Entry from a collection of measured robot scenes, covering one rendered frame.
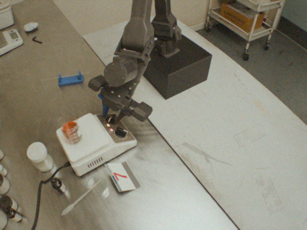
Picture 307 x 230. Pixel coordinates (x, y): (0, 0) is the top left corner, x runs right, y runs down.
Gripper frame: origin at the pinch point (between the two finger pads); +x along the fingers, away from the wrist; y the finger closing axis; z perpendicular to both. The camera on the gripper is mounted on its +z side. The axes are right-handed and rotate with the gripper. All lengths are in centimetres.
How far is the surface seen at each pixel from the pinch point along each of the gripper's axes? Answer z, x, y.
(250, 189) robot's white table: 0.0, -2.6, 45.4
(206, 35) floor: -233, -3, -8
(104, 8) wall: -128, 5, -85
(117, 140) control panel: 4.8, 4.0, 5.7
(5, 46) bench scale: -19, 17, -73
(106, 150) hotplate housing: 8.9, 5.6, 5.1
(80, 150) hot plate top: 13.6, 6.9, -0.1
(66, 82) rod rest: -12.8, 9.6, -25.8
